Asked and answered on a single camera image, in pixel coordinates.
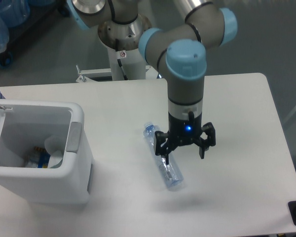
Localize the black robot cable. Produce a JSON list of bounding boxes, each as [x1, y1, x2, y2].
[[114, 38, 128, 81]]

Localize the blue yellow snack package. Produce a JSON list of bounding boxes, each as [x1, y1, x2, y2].
[[24, 147, 50, 168]]

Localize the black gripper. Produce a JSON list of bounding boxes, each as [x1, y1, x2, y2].
[[154, 114, 216, 165]]

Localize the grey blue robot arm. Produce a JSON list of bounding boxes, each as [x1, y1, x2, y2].
[[68, 0, 238, 158]]

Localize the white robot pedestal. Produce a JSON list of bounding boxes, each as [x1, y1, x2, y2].
[[75, 17, 166, 83]]

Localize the white trash can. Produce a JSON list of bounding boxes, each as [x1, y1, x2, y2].
[[0, 99, 93, 204]]

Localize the clear plastic water bottle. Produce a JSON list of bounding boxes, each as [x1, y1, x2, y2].
[[143, 122, 184, 191]]

